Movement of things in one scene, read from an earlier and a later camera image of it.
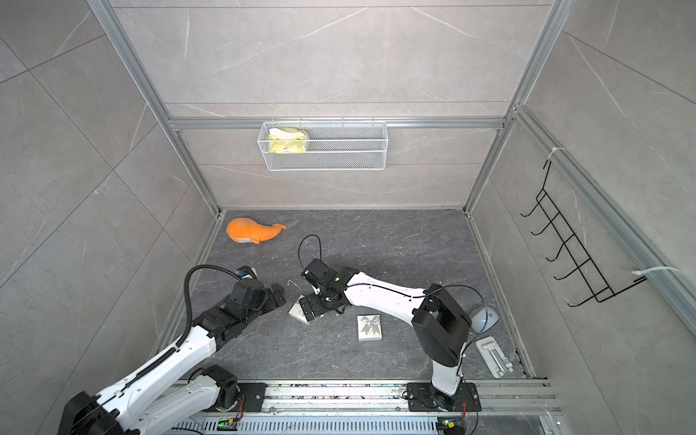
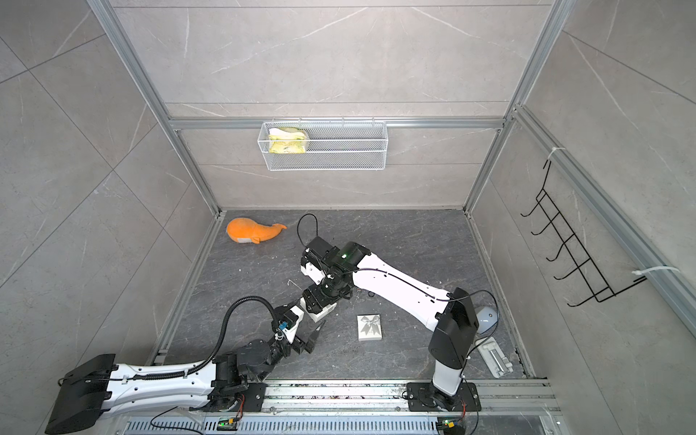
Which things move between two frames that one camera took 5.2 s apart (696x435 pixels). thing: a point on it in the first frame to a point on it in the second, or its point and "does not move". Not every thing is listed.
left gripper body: [266, 302] to [276, 351]
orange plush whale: [246, 230] does not move
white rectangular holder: [494, 356] does not move
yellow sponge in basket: [286, 140] does not move
